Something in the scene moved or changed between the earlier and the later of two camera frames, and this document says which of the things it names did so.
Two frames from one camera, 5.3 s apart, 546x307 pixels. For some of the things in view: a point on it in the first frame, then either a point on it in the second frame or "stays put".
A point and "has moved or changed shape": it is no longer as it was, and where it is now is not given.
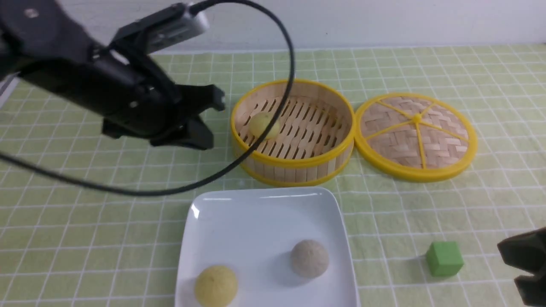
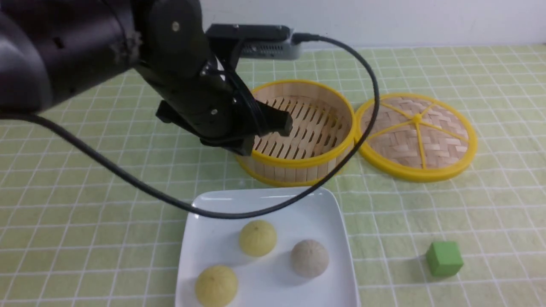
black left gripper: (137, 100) -> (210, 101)
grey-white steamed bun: (309, 258) stays put
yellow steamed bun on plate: (216, 286) stays put
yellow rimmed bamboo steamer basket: (313, 141) stays put
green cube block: (444, 258) stays put
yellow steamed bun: (257, 122) has moved or changed shape
